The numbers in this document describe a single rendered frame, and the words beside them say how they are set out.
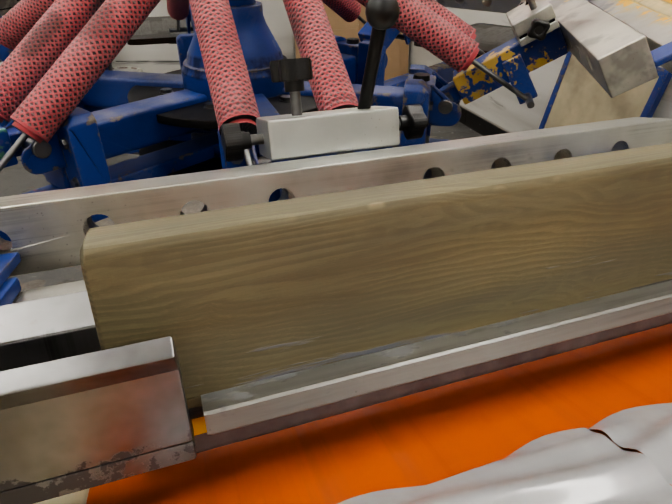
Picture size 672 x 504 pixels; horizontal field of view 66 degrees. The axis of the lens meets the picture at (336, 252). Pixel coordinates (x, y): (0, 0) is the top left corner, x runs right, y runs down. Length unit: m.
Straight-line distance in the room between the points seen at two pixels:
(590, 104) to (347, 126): 2.58
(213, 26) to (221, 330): 0.54
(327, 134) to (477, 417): 0.30
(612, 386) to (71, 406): 0.23
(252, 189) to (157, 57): 3.96
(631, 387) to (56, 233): 0.37
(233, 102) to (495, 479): 0.50
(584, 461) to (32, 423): 0.20
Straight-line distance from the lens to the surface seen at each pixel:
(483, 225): 0.23
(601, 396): 0.28
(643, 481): 0.23
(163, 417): 0.20
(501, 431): 0.25
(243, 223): 0.19
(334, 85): 0.65
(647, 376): 0.30
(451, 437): 0.24
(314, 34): 0.71
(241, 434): 0.24
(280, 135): 0.47
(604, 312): 0.27
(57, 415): 0.20
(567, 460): 0.23
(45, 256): 0.43
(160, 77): 1.08
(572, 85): 3.11
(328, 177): 0.43
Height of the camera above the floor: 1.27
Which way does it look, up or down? 32 degrees down
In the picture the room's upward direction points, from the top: straight up
